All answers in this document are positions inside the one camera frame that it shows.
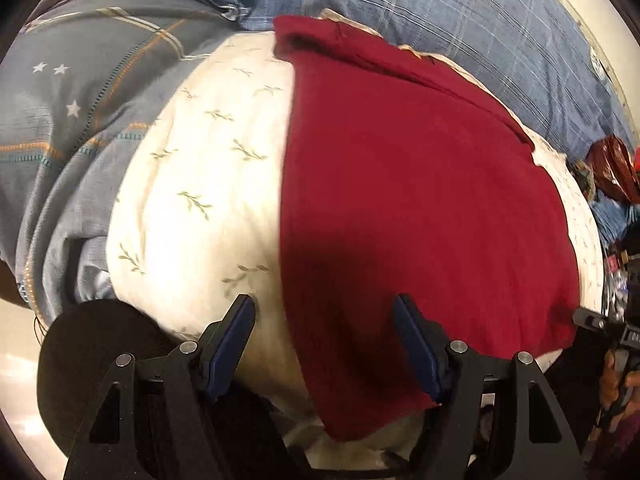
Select blue plaid duvet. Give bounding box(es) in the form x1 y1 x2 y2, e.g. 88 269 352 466
160 0 640 161

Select grey star print blanket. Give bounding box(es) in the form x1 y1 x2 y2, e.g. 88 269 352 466
0 0 261 328

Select red knit sweater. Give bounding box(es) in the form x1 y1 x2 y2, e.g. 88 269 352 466
272 14 581 444

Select person's right forearm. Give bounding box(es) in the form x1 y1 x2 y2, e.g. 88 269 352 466
582 397 640 480

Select white leaf-print pillow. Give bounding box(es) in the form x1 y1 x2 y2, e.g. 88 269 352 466
106 7 605 472

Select shiny red bag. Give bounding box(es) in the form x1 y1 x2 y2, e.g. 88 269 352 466
586 135 640 206

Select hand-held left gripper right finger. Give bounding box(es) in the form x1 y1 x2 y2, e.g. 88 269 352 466
392 294 586 480

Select crumpled blue cloth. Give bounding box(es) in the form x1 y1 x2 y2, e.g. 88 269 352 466
592 197 640 248

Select person's right hand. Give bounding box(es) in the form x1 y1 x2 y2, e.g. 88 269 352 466
599 346 640 413

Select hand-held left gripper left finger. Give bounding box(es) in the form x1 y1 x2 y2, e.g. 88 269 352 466
62 294 257 480

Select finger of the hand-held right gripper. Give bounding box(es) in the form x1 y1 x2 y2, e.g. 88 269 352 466
571 306 609 332

